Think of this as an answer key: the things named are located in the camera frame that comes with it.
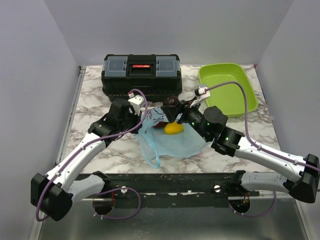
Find dark purple fake fruit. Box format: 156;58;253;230
162;96;179;106

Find red fake fruit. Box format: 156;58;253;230
153;121;168;129

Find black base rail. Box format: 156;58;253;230
94;170;260;211

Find yellow fake lemon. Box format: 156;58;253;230
164;122;184;135

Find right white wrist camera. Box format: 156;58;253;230
189;84;211;108

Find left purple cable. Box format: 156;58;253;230
35;88;147;222

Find purple cable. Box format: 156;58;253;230
35;88;147;222
196;81;320;218

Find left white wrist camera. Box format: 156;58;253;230
128;92;146;115

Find aluminium frame rail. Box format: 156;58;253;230
27;66;305;240

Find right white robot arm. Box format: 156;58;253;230
161;101;320;204

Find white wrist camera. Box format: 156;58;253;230
189;84;211;108
128;92;146;115

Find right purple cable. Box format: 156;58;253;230
196;81;320;218

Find blue plastic bag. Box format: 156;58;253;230
136;107;209;168

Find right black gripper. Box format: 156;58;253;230
161;96;211;141

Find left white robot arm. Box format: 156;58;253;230
30;95;148;222

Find black plastic toolbox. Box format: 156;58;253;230
101;54;183;103

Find green plastic tray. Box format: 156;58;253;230
198;63;258;118

